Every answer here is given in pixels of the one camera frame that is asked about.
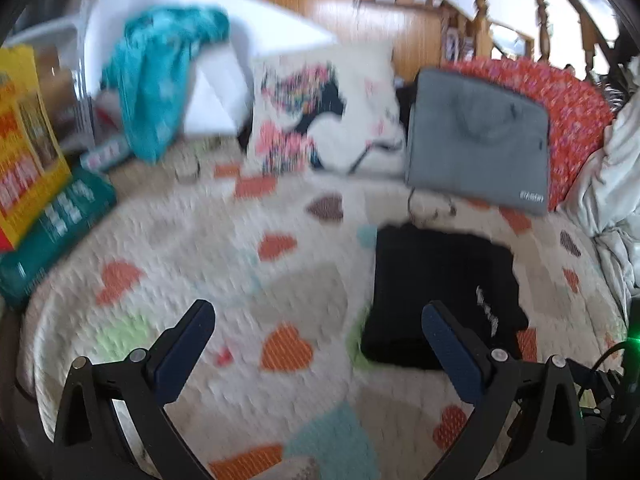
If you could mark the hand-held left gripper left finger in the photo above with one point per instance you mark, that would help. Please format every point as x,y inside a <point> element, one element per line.
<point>185,355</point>

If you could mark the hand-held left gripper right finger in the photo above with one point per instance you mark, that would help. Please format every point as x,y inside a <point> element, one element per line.
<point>450,355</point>

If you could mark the black pants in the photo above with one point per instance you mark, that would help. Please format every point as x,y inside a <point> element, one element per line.
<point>440,290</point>

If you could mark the heart patterned quilt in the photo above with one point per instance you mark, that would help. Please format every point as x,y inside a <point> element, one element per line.
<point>280,280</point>

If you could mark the green box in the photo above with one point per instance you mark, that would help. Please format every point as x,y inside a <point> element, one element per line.
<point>55,225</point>

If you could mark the small light packet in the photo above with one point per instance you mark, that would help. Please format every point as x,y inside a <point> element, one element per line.
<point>105,154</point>

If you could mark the grey laptop bag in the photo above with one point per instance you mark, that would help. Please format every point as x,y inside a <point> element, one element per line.
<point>475,140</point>

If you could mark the white crumpled duvet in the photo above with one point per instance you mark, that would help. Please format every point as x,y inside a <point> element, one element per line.
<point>615,175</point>

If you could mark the yellow box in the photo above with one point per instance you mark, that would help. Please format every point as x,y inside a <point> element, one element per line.
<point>27,150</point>

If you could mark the red patterned cushion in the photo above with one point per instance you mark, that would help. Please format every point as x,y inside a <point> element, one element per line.
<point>575,115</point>

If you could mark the printed white pillow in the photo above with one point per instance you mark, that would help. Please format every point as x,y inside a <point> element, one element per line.
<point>325,110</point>

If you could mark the teal cloth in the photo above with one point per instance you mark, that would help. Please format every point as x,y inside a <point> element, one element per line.
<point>155,75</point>

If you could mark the white chair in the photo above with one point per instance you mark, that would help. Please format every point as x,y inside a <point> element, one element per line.
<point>220,35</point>

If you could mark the wooden stair railing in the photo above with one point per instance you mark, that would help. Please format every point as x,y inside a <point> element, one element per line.
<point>480,5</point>

